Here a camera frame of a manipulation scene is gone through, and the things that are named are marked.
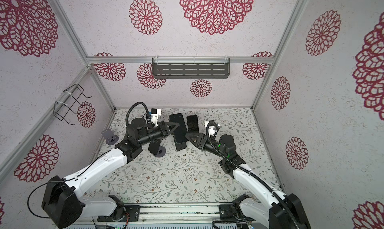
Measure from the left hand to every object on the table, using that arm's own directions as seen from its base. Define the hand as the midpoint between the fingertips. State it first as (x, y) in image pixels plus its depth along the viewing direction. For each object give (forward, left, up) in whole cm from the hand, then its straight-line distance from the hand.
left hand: (178, 126), depth 71 cm
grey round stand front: (+2, +13, -29) cm, 32 cm away
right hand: (-5, -4, 0) cm, 7 cm away
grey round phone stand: (+10, +47, -25) cm, 54 cm away
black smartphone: (+22, -7, -25) cm, 34 cm away
